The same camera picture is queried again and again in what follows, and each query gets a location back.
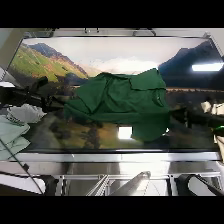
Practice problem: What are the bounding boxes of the green T-shirt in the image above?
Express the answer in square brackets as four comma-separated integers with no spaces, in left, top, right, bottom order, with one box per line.
[63,68,172,144]

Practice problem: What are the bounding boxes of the white garment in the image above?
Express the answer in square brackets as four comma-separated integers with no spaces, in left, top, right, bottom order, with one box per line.
[6,103,48,125]

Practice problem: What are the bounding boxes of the pale green garment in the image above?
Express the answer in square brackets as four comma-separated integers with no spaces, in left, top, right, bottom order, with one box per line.
[0,135,32,162]
[0,114,31,145]

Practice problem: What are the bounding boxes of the silver frame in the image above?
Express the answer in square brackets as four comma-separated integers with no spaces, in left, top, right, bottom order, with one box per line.
[0,27,224,197]

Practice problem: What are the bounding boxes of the black cable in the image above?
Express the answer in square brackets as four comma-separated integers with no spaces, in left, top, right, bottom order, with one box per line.
[0,139,45,196]

